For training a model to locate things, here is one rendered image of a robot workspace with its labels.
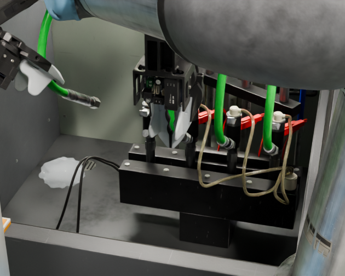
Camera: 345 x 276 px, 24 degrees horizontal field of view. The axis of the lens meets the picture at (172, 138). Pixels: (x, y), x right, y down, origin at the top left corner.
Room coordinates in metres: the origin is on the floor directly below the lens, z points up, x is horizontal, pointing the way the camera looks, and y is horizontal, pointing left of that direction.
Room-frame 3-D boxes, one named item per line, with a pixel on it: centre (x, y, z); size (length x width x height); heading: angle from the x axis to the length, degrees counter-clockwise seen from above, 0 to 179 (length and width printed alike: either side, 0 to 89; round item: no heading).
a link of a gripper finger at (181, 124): (0.97, -0.01, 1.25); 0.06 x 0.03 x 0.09; 165
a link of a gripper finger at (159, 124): (0.98, 0.02, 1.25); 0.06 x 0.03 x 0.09; 165
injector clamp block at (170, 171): (1.28, -0.07, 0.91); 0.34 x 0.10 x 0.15; 75
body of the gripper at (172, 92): (0.97, 0.01, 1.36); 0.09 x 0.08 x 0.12; 165
